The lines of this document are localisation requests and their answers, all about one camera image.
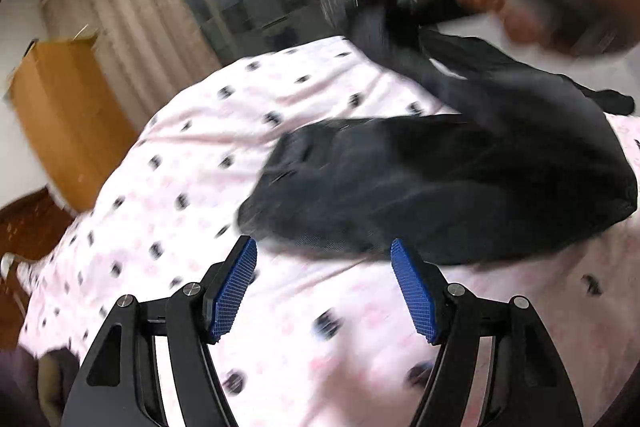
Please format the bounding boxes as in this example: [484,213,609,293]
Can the pink cat-print duvet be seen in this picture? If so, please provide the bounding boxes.
[19,34,640,427]

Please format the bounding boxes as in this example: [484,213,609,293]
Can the orange wooden wardrobe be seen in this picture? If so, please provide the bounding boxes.
[9,37,137,212]

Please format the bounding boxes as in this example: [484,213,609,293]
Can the dark grey denim jeans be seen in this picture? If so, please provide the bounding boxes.
[238,42,638,265]

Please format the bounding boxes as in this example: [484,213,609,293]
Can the dark wooden headboard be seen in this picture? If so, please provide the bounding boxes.
[1,187,74,349]

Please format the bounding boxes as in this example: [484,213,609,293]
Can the left beige curtain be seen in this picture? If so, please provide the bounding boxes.
[41,0,221,129]

